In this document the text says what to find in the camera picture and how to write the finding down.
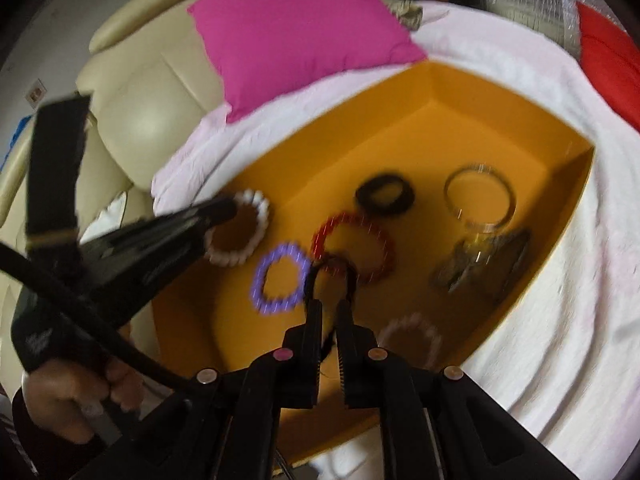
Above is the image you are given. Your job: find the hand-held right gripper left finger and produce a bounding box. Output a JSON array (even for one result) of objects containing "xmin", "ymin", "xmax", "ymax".
[{"xmin": 67, "ymin": 297, "xmax": 324, "ymax": 480}]

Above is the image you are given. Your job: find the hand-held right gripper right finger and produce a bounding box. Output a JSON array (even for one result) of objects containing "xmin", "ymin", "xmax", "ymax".
[{"xmin": 334, "ymin": 298, "xmax": 581, "ymax": 480}]

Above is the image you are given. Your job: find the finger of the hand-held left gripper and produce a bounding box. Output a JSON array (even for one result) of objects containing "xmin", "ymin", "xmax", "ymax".
[{"xmin": 152, "ymin": 195, "xmax": 239, "ymax": 247}]

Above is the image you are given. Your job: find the thin black loop band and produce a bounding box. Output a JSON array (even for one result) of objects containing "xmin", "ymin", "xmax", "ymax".
[{"xmin": 303, "ymin": 252, "xmax": 359, "ymax": 362}]

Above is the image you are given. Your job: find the white bead bracelet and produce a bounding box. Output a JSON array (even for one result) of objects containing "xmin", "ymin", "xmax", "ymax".
[{"xmin": 204, "ymin": 188, "xmax": 271, "ymax": 267}]

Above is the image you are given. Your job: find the purple bead bracelet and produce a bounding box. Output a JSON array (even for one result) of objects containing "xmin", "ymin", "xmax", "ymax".
[{"xmin": 252, "ymin": 242, "xmax": 314, "ymax": 316}]

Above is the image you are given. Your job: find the red bead bracelet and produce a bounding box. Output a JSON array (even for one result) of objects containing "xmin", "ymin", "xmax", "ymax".
[{"xmin": 310, "ymin": 212, "xmax": 396, "ymax": 285}]

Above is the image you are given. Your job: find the clear plastic bangle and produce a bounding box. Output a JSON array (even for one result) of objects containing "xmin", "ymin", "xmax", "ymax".
[{"xmin": 443, "ymin": 162, "xmax": 516, "ymax": 234}]

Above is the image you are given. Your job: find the orange cardboard box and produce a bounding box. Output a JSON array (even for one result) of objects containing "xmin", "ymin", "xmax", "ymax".
[{"xmin": 149, "ymin": 60, "xmax": 597, "ymax": 462}]

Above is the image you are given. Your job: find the person's left hand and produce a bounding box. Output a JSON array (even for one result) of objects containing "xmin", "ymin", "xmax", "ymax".
[{"xmin": 22, "ymin": 357, "xmax": 147, "ymax": 444}]

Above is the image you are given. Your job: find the beige leather sofa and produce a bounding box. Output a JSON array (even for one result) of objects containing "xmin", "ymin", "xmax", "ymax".
[{"xmin": 0, "ymin": 0, "xmax": 242, "ymax": 361}]

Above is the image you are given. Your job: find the pink cushion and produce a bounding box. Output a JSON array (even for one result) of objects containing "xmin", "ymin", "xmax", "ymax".
[{"xmin": 187, "ymin": 0, "xmax": 429, "ymax": 124}]

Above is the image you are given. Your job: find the white blanket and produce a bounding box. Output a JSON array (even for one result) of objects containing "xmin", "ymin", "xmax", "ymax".
[{"xmin": 149, "ymin": 0, "xmax": 640, "ymax": 462}]

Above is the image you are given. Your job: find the patterned grey cushion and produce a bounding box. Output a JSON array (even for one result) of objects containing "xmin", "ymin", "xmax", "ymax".
[{"xmin": 387, "ymin": 0, "xmax": 426, "ymax": 31}]

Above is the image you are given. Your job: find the red cushion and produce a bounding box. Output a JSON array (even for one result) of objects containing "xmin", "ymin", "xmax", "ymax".
[{"xmin": 574, "ymin": 0, "xmax": 640, "ymax": 134}]

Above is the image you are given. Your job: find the black cable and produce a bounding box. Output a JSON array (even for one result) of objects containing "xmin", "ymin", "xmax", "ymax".
[{"xmin": 0, "ymin": 241, "xmax": 202, "ymax": 397}]

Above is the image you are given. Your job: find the pale pink bead bracelet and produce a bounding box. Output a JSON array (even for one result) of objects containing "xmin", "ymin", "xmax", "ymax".
[{"xmin": 377, "ymin": 312, "xmax": 444, "ymax": 369}]

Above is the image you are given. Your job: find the black wrist strap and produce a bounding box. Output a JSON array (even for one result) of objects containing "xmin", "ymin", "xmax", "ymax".
[{"xmin": 24, "ymin": 94, "xmax": 94, "ymax": 282}]

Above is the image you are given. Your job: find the black fabric hair tie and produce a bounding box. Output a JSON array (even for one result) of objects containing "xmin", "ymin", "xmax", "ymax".
[{"xmin": 354, "ymin": 172, "xmax": 416, "ymax": 217}]

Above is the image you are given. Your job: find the wall socket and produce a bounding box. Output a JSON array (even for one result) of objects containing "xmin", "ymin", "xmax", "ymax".
[{"xmin": 24, "ymin": 78, "xmax": 47, "ymax": 107}]

